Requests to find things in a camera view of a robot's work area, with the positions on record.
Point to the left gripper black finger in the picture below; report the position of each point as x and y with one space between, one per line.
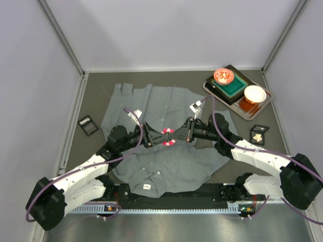
151 133
156 142

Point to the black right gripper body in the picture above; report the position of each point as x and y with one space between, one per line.
190 129

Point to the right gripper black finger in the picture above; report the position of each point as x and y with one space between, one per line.
179 137
183 130

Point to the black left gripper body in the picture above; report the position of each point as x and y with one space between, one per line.
148 135

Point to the grey button-up shirt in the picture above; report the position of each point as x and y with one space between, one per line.
152 172

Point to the gold leaf brooch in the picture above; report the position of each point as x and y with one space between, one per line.
258 138

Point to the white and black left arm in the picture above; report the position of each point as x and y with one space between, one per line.
52 199

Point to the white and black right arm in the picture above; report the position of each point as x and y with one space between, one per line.
293 179

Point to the black rectangular tray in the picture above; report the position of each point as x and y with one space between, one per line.
219 93

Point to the brown plastic tray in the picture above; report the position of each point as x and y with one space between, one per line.
235 107

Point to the black left jewellery box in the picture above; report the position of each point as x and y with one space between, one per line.
88 125

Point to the black jewellery box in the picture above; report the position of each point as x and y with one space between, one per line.
88 125
258 129

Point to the amber glass dish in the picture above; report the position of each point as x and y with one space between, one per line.
248 106

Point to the red patterned bowl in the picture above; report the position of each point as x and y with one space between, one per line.
223 76

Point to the green square dish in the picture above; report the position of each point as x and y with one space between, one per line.
235 88

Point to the black right jewellery box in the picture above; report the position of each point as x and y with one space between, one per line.
258 129

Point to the white and orange cup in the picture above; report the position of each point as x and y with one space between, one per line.
254 94

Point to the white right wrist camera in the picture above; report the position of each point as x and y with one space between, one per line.
195 108

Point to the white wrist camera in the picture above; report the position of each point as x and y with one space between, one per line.
195 108
135 117

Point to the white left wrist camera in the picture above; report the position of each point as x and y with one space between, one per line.
135 117

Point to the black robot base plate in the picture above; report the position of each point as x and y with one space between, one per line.
208 196

